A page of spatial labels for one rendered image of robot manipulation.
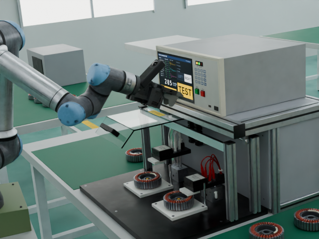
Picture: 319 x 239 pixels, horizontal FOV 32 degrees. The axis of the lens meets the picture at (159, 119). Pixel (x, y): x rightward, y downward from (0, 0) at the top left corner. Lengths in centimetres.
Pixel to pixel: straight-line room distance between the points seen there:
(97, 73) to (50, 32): 493
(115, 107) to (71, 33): 328
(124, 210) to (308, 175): 69
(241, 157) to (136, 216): 45
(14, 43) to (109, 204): 69
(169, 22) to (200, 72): 540
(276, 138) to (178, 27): 558
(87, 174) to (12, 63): 85
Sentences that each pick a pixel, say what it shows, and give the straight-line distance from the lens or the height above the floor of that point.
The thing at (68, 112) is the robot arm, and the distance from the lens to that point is 173.
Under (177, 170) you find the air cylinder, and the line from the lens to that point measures 227.
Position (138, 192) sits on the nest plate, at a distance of 220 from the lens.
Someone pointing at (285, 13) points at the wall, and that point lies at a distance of 852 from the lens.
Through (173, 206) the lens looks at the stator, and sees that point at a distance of 201.
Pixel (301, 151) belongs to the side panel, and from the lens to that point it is 207.
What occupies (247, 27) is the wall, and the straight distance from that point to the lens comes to 809.
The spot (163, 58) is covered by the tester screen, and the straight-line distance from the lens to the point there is 220.
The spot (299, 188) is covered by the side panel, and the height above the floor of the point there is 81.
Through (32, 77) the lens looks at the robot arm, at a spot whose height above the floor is 133.
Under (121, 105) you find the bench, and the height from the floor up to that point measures 75.
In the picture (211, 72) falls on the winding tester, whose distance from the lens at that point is 193.
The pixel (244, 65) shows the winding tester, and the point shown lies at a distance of 195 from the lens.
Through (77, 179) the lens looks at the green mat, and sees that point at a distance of 248.
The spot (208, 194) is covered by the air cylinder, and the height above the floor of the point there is 80.
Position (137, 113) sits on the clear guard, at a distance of 223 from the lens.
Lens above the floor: 167
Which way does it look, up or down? 16 degrees down
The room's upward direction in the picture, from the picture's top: 4 degrees counter-clockwise
